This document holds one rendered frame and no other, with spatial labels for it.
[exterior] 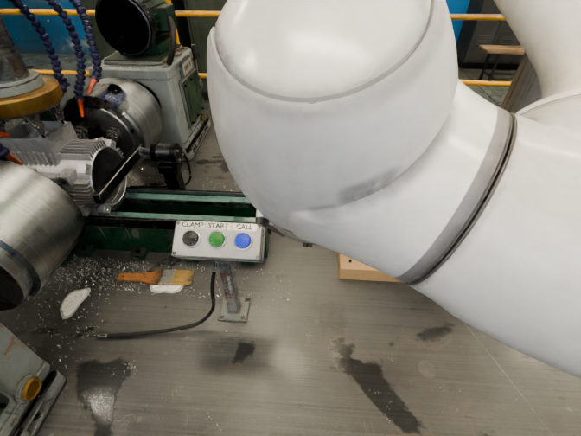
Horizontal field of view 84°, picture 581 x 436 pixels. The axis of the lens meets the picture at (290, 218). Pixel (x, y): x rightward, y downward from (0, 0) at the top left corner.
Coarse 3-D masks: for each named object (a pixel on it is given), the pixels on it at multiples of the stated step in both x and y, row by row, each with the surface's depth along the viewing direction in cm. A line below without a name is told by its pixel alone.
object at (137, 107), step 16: (112, 80) 99; (128, 80) 101; (96, 96) 90; (112, 96) 92; (128, 96) 96; (144, 96) 102; (64, 112) 92; (96, 112) 91; (112, 112) 91; (128, 112) 93; (144, 112) 99; (160, 112) 107; (80, 128) 94; (96, 128) 94; (112, 128) 93; (128, 128) 94; (144, 128) 98; (160, 128) 108; (128, 144) 97; (144, 144) 98
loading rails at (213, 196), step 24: (144, 192) 97; (168, 192) 96; (192, 192) 95; (216, 192) 95; (240, 192) 95; (96, 216) 87; (120, 216) 87; (144, 216) 88; (168, 216) 88; (192, 216) 88; (216, 216) 88; (240, 216) 96; (96, 240) 92; (120, 240) 92; (144, 240) 91; (168, 240) 90
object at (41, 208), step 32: (0, 160) 63; (0, 192) 59; (32, 192) 62; (64, 192) 68; (0, 224) 56; (32, 224) 60; (64, 224) 67; (0, 256) 55; (32, 256) 59; (64, 256) 69; (0, 288) 59; (32, 288) 63
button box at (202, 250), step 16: (176, 224) 62; (192, 224) 62; (208, 224) 61; (224, 224) 61; (240, 224) 61; (256, 224) 61; (176, 240) 61; (256, 240) 60; (176, 256) 61; (192, 256) 60; (208, 256) 60; (224, 256) 60; (240, 256) 60; (256, 256) 60
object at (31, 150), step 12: (12, 132) 78; (24, 132) 81; (36, 132) 79; (48, 132) 79; (60, 132) 78; (72, 132) 82; (12, 144) 75; (24, 144) 75; (36, 144) 75; (48, 144) 75; (60, 144) 78; (24, 156) 77; (36, 156) 77; (48, 156) 76
